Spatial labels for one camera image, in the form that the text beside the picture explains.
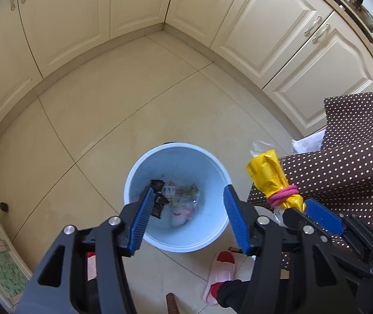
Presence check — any white-red slipper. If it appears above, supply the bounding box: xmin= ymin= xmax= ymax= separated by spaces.
xmin=203 ymin=250 xmax=237 ymax=305

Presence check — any yellow foil wrapper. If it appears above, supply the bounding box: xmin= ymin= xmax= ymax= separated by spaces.
xmin=245 ymin=149 xmax=306 ymax=211

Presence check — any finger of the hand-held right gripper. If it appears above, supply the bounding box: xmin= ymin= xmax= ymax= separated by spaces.
xmin=304 ymin=198 xmax=373 ymax=262
xmin=282 ymin=207 xmax=373 ymax=277

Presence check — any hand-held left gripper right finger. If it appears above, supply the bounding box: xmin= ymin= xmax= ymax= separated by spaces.
xmin=223 ymin=184 xmax=358 ymax=314

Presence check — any pink hair band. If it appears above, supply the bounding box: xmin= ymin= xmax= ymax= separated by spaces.
xmin=266 ymin=185 xmax=300 ymax=207

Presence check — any white cloth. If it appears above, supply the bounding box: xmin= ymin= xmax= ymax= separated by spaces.
xmin=291 ymin=130 xmax=327 ymax=154

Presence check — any person's red sock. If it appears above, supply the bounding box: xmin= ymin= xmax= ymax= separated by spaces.
xmin=210 ymin=281 xmax=226 ymax=298

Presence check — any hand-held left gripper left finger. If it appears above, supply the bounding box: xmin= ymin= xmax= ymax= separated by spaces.
xmin=15 ymin=186 xmax=156 ymax=314

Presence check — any steel wok with lid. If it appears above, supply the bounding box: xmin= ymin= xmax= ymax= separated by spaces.
xmin=335 ymin=0 xmax=373 ymax=34

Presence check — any brown wooden stick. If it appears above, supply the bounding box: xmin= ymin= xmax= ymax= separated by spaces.
xmin=166 ymin=293 xmax=180 ymax=314

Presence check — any black wrapper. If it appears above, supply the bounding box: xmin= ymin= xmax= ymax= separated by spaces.
xmin=149 ymin=179 xmax=170 ymax=219

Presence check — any green white printed sachet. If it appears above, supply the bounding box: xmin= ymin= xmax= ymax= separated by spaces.
xmin=163 ymin=181 xmax=200 ymax=204

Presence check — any blue plastic bucket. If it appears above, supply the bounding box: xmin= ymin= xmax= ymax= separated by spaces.
xmin=124 ymin=142 xmax=233 ymax=253

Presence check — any brown polka dot tablecloth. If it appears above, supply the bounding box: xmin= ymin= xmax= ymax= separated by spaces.
xmin=247 ymin=93 xmax=373 ymax=269

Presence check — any clear plastic wrap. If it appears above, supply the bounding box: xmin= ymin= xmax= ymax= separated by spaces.
xmin=250 ymin=140 xmax=278 ymax=158

